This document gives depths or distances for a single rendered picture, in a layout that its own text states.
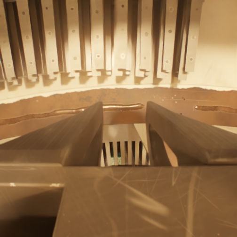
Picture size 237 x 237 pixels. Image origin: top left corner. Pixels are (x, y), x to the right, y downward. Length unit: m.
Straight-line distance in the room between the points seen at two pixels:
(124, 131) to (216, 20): 0.47
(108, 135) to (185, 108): 0.44
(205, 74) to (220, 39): 0.04
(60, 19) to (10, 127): 0.14
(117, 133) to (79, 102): 0.43
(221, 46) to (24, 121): 0.26
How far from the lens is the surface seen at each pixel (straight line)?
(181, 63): 0.23
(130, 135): 0.69
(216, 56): 0.29
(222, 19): 0.30
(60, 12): 0.26
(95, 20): 0.22
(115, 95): 0.26
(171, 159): 0.27
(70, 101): 0.27
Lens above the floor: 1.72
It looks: 83 degrees down
